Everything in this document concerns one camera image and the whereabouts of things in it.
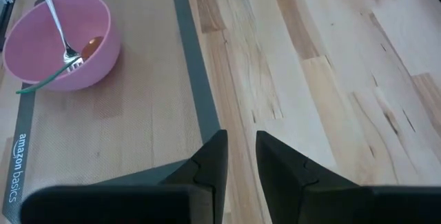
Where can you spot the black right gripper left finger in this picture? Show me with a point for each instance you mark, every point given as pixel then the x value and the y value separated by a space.
pixel 206 169

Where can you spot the pink plastic bowl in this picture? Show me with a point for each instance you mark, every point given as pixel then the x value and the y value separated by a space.
pixel 34 45

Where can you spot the tan mesh baking mat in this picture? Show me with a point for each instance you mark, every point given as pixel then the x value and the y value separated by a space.
pixel 120 113

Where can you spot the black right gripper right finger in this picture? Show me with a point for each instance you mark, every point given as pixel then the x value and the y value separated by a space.
pixel 286 175

